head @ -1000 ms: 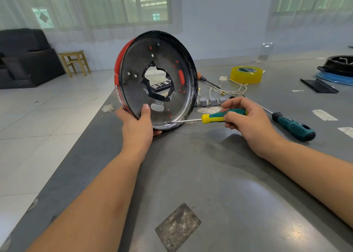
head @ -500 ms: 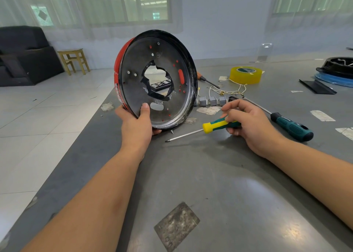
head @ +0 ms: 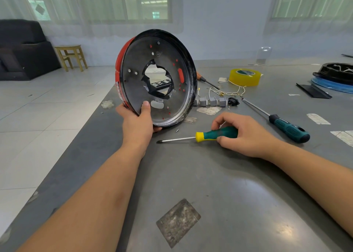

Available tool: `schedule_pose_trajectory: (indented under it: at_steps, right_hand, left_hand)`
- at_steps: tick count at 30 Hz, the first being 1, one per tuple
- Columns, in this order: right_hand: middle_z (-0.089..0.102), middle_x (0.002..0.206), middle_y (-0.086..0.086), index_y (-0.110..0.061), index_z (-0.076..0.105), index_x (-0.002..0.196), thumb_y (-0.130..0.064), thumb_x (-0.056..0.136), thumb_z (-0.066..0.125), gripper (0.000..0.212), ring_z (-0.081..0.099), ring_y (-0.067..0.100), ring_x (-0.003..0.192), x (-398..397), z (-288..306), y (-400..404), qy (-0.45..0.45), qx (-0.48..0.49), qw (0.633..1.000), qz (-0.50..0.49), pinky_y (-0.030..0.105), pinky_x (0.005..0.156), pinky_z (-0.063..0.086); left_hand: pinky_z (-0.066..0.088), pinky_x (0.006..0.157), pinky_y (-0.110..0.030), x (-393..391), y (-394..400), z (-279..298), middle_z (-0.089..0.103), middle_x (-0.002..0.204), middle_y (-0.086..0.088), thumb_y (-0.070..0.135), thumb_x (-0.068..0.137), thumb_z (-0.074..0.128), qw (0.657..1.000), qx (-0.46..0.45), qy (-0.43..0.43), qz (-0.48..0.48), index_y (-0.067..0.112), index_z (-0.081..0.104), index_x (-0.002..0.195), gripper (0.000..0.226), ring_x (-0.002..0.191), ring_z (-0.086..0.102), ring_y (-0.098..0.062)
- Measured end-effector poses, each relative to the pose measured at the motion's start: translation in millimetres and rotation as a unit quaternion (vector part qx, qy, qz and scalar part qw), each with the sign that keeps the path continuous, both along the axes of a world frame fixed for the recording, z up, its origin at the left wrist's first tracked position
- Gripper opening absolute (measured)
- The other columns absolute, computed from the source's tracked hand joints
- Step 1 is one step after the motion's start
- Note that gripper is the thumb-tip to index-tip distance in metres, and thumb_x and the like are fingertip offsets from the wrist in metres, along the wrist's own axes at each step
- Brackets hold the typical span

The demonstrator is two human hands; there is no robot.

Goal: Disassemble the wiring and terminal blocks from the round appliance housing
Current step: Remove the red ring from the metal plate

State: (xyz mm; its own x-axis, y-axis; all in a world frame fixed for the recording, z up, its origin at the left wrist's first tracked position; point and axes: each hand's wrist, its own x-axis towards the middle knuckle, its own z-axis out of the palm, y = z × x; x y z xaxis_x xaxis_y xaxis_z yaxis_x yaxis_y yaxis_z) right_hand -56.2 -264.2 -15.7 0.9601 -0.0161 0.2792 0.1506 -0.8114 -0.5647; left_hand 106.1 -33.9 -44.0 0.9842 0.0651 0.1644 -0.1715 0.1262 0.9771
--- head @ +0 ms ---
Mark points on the person's left hand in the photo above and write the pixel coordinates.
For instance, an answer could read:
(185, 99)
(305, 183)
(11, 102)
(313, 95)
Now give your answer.
(137, 129)

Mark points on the person's right hand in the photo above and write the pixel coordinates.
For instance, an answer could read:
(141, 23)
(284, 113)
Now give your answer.
(251, 138)

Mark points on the small black plug connector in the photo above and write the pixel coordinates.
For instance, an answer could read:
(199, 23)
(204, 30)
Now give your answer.
(233, 102)

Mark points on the small grey rocker switch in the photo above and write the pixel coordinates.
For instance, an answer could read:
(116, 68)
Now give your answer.
(222, 102)
(195, 102)
(203, 102)
(213, 102)

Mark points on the red round appliance base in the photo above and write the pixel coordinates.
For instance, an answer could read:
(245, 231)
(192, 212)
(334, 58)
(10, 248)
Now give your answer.
(135, 61)

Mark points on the person's right forearm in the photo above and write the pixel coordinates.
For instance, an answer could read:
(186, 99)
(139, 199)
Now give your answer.
(320, 177)

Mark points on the person's left forearm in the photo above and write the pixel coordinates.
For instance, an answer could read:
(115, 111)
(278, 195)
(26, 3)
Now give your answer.
(77, 210)

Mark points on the black round appliance part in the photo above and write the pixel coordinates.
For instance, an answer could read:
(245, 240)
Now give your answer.
(336, 73)

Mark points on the black remote control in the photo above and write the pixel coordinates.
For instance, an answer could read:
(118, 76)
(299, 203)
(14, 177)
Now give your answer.
(161, 84)

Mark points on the crumpled white tape piece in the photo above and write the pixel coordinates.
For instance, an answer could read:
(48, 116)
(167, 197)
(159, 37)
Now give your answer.
(208, 110)

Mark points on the yellow tape roll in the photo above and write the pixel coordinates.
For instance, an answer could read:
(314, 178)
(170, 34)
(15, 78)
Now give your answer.
(237, 82)

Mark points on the narrow white tape strip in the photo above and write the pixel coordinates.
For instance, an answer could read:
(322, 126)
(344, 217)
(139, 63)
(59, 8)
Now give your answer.
(319, 119)

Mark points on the black flat plate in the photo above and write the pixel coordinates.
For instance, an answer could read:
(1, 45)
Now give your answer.
(313, 90)

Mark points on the wide white tape strips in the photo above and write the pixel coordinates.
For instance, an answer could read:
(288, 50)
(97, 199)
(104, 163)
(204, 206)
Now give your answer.
(343, 137)

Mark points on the small wooden stool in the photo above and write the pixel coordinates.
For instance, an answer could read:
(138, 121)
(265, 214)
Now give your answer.
(70, 48)

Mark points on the sheer white curtain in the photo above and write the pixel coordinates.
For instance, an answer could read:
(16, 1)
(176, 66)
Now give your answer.
(16, 2)
(308, 25)

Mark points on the thin black rod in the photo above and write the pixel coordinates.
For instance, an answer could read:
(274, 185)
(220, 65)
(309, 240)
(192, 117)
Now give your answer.
(348, 56)

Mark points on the large barred window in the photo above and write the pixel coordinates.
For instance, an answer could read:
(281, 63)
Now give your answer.
(105, 2)
(311, 0)

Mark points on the black armchair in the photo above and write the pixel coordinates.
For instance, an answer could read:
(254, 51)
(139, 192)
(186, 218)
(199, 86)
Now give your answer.
(25, 53)

